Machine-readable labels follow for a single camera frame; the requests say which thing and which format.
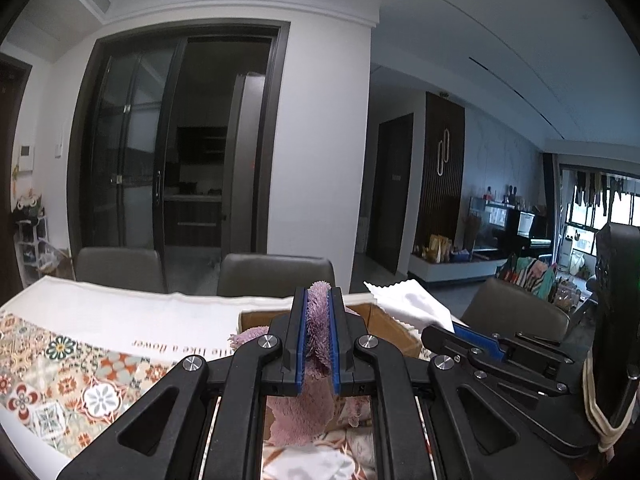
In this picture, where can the white foam sheet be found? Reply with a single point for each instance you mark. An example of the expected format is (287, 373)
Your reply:
(410, 303)

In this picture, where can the white low tv cabinet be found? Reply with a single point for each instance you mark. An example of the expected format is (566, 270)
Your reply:
(453, 272)

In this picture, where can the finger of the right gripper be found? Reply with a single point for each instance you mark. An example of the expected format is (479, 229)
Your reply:
(452, 353)
(476, 340)

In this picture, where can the grey refrigerator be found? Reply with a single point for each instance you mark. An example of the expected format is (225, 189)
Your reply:
(239, 164)

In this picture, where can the grey chair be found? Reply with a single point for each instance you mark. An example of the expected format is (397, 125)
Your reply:
(121, 267)
(499, 307)
(271, 276)

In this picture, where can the dark glass sliding door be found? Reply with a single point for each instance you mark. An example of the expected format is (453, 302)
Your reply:
(147, 144)

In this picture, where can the white shoe rack shelf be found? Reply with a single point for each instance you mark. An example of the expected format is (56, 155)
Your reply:
(36, 255)

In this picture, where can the brown cardboard box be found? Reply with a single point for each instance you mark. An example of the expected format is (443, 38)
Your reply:
(378, 323)

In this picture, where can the purple fuzzy cloth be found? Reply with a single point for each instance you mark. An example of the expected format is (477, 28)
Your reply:
(298, 420)

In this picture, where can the wall intercom panel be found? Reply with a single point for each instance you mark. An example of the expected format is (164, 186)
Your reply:
(26, 159)

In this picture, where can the patterned tablecloth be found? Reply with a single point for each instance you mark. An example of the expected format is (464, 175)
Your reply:
(75, 356)

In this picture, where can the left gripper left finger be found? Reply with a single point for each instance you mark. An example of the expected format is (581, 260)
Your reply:
(203, 419)

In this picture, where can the grey chair far left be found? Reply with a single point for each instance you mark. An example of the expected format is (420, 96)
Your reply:
(121, 267)

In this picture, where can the grey chair far middle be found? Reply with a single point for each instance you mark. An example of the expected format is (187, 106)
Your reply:
(271, 276)

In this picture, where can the grey chair right side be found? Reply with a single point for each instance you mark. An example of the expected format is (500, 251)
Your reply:
(499, 307)

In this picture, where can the colourful clothes on chair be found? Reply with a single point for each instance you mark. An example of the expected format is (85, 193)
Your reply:
(531, 274)

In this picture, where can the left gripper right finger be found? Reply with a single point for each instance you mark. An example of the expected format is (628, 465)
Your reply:
(432, 419)

